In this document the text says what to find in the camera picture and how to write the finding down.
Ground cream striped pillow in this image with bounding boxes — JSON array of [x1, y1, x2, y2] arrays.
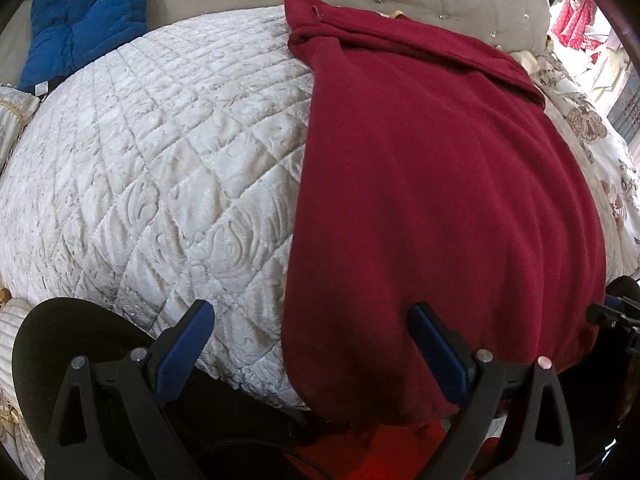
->
[[0, 290, 51, 471]]

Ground cream crumpled cloth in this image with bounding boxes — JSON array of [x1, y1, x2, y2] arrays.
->
[[510, 50, 542, 77]]

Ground dark red garment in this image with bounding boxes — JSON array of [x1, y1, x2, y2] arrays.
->
[[282, 0, 608, 428]]

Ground floral print bedding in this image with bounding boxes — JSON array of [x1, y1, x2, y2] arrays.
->
[[520, 50, 640, 281]]

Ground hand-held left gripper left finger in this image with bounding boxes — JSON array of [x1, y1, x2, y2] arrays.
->
[[45, 300, 216, 480]]

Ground red polka dot clothes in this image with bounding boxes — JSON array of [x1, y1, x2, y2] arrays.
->
[[550, 0, 601, 53]]

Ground orange red cloth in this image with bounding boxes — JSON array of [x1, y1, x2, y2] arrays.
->
[[295, 420, 501, 480]]

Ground white quilted bedspread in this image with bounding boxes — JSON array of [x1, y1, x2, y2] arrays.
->
[[0, 5, 326, 413]]

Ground floral pillow with gold trim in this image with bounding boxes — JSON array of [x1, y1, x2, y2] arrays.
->
[[0, 85, 43, 176]]

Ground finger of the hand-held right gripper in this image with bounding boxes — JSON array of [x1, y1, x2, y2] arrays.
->
[[586, 296, 640, 333], [605, 276, 640, 301]]

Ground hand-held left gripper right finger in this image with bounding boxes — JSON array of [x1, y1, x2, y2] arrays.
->
[[407, 302, 576, 480]]

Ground blue quilted cushion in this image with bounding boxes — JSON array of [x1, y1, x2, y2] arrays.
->
[[17, 0, 151, 96]]

